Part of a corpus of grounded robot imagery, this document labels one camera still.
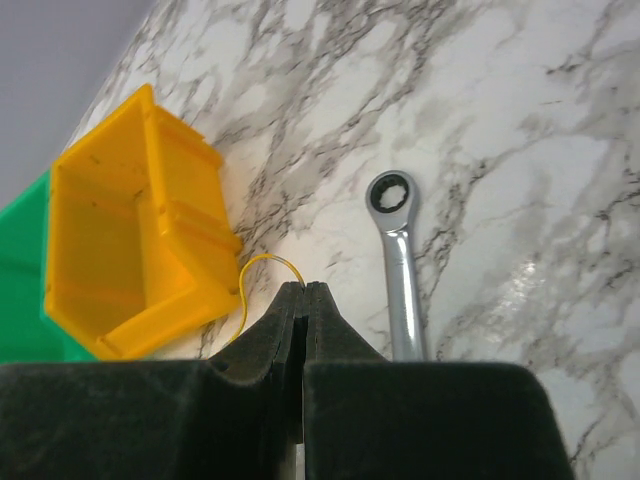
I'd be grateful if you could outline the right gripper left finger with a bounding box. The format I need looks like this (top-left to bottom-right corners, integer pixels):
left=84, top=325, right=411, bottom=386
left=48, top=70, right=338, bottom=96
left=209, top=282, right=306, bottom=479

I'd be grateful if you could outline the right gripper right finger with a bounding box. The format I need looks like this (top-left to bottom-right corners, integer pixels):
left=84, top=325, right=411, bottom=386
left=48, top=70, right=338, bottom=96
left=300, top=282, right=385, bottom=479

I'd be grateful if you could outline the yellow wire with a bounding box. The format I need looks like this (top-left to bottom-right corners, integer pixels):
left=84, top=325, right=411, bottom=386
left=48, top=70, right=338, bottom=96
left=227, top=253, right=305, bottom=346

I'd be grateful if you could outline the yellow bin on right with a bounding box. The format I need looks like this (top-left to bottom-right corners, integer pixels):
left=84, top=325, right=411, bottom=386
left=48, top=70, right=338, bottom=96
left=43, top=85, right=242, bottom=361

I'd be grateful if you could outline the green plastic bin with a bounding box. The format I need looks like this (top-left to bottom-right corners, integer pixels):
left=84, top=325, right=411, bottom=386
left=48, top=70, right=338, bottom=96
left=1, top=172, right=97, bottom=364

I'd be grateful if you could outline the ratcheting ring wrench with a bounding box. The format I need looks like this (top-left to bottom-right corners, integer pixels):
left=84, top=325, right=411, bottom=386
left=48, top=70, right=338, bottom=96
left=365, top=170, right=428, bottom=361

